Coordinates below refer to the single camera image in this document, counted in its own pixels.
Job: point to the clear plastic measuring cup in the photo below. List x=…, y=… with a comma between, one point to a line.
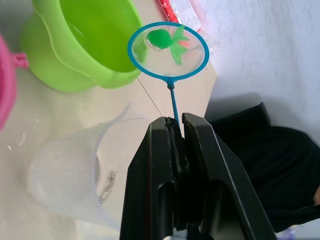
x=75, y=175

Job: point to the clear plastic tub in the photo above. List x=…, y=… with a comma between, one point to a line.
x=185, y=17

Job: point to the green plastic bucket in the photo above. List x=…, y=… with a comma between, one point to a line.
x=82, y=45

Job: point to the green toy fish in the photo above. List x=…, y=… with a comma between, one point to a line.
x=168, y=43

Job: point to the pink plastic bucket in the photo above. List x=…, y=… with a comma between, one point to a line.
x=7, y=85

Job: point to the blue round fishing net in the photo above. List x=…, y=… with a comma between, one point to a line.
x=168, y=50

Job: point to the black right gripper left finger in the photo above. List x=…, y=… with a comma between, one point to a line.
x=147, y=180

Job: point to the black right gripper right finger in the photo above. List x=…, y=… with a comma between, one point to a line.
x=225, y=185

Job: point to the person in black clothing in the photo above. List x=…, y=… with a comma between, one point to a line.
x=275, y=165

